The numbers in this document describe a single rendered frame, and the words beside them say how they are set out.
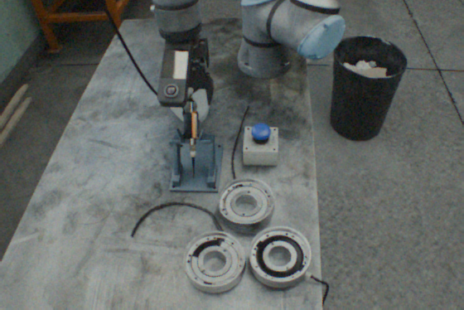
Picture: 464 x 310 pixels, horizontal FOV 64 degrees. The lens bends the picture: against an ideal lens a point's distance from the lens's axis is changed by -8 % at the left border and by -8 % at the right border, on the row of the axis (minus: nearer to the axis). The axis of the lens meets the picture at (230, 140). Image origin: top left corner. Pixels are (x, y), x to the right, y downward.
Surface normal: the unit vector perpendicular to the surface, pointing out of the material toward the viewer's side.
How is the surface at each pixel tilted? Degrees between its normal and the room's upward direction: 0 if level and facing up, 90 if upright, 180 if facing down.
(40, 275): 0
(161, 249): 0
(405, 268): 0
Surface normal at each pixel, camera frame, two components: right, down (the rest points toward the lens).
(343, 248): -0.05, -0.69
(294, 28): -0.73, 0.29
